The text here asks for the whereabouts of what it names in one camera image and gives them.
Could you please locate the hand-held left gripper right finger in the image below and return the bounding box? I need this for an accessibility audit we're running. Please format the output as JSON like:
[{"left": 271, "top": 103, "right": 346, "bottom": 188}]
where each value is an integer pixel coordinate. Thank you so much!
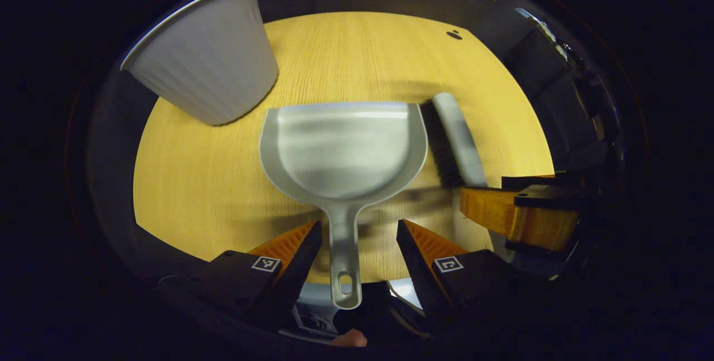
[{"left": 396, "top": 218, "right": 517, "bottom": 324}]

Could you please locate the small white broom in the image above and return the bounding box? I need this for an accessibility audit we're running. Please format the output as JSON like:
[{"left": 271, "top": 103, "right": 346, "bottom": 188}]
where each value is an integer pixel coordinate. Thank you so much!
[{"left": 419, "top": 92, "right": 491, "bottom": 190}]

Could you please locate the white garbage bin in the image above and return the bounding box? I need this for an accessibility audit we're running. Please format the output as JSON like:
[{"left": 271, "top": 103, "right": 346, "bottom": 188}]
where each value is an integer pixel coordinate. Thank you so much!
[{"left": 121, "top": 0, "right": 279, "bottom": 126}]

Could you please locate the metal bracket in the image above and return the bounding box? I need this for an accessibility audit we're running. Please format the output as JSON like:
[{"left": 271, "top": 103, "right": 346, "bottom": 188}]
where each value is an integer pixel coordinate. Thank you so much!
[{"left": 516, "top": 8, "right": 572, "bottom": 63}]

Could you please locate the wooden desktop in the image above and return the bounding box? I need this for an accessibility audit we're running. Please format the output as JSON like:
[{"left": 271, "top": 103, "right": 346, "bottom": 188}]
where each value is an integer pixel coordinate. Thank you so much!
[{"left": 133, "top": 11, "right": 556, "bottom": 285}]

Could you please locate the white dustpan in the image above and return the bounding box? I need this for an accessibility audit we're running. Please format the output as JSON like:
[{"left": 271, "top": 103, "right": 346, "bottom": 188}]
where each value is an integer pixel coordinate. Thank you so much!
[{"left": 259, "top": 102, "right": 429, "bottom": 310}]

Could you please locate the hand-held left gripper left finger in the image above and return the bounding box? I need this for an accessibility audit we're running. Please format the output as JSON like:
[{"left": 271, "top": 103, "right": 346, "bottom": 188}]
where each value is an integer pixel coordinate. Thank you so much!
[{"left": 189, "top": 219, "right": 323, "bottom": 329}]

